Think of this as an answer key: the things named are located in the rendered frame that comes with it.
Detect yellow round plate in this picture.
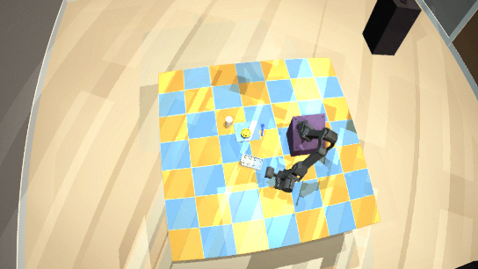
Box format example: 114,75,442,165
241,128,251,138

